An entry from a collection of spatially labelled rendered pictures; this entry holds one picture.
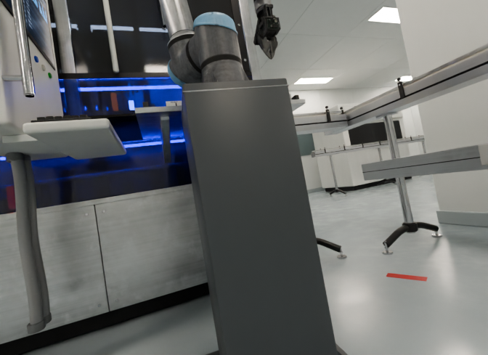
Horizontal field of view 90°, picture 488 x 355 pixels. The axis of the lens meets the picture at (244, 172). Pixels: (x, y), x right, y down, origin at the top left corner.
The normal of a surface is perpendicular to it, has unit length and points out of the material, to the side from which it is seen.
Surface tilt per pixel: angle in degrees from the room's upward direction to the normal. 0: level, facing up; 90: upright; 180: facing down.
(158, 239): 90
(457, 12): 90
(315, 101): 90
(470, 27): 90
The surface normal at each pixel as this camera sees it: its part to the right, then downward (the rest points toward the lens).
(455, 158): -0.93, 0.15
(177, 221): 0.32, -0.11
